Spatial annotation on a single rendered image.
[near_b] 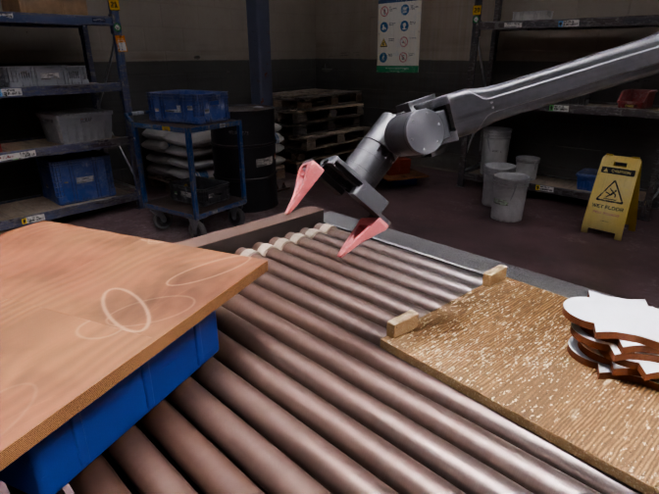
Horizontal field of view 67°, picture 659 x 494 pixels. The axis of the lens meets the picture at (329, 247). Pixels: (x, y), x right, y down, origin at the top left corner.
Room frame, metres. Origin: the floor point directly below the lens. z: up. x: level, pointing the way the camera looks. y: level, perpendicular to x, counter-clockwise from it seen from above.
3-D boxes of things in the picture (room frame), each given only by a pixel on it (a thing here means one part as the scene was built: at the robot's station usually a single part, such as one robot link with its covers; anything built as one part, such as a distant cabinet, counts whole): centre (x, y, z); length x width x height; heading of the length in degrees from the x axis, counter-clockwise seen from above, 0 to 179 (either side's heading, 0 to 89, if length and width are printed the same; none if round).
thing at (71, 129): (4.29, 2.15, 0.76); 0.50 x 0.36 x 0.24; 145
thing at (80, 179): (4.27, 2.23, 0.32); 0.50 x 0.41 x 0.37; 135
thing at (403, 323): (0.67, -0.11, 0.95); 0.06 x 0.02 x 0.03; 132
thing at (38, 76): (4.12, 2.29, 1.16); 0.60 x 0.40 x 0.15; 142
